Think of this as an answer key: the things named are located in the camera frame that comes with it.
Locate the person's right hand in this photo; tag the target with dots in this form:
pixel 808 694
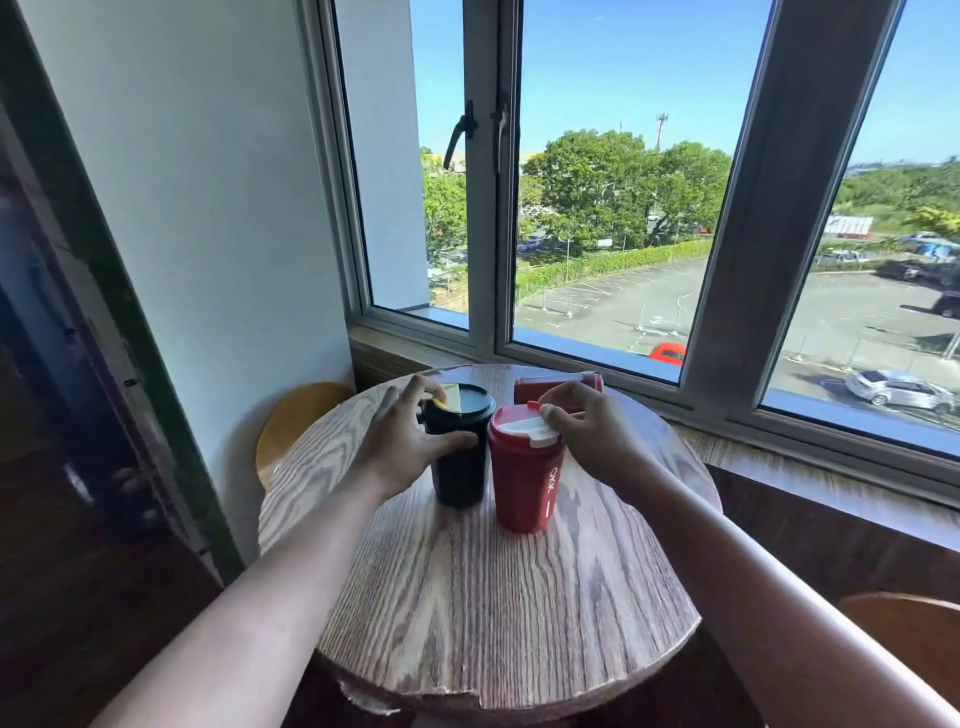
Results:
pixel 600 439

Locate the person's left hand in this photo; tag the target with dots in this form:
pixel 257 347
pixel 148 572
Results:
pixel 394 446

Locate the person's right thumb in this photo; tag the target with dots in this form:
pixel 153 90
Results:
pixel 555 420

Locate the person's left thumb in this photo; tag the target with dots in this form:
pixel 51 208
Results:
pixel 456 447

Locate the black travel cup with lid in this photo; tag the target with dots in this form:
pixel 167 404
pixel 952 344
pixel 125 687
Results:
pixel 461 480

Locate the red travel cup with lid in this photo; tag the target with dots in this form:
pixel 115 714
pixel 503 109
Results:
pixel 521 480

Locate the person's left forearm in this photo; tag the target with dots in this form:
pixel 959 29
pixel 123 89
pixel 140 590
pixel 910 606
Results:
pixel 270 607

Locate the person's right forearm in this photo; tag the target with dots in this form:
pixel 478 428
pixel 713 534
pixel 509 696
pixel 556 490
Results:
pixel 757 600

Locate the red box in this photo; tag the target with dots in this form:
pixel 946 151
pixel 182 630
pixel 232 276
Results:
pixel 529 390

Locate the red car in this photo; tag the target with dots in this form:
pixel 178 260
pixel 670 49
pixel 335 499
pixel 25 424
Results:
pixel 667 352

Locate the wooden chair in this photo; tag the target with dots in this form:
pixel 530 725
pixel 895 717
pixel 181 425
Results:
pixel 911 645
pixel 296 424

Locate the green trees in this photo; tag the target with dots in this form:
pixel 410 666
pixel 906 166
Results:
pixel 615 187

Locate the silver car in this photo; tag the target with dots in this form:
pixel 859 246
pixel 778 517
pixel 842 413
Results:
pixel 900 391

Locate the dark wooden door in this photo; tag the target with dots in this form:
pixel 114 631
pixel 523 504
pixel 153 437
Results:
pixel 67 420

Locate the grey window frame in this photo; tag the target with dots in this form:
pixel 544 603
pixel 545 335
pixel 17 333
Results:
pixel 780 195

